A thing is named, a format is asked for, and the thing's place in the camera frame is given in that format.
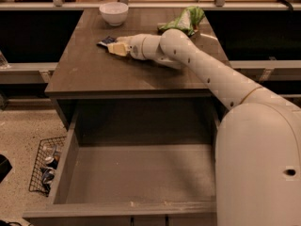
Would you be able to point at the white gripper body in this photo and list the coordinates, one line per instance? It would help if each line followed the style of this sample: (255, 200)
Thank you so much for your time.
(135, 46)

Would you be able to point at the blue rxbar wrapper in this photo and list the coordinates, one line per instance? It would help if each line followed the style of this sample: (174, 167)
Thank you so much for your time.
(104, 42)

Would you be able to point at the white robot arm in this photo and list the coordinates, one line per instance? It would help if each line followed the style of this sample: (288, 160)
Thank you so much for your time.
(257, 148)

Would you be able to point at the grey cabinet with top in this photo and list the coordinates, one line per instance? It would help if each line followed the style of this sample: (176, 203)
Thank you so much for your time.
(87, 71)

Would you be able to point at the open grey top drawer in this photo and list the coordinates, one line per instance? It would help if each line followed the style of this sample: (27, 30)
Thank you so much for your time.
(133, 164)

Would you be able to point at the white ceramic bowl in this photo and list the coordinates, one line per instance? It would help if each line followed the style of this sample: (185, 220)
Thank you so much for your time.
(114, 13)

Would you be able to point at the cans in basket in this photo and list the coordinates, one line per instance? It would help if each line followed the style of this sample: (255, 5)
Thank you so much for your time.
(50, 164)

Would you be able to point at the black object at left edge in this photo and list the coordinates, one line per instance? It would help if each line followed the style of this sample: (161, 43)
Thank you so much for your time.
(5, 167)

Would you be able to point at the black wire basket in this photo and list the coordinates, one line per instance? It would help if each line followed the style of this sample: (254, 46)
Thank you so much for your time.
(35, 181)

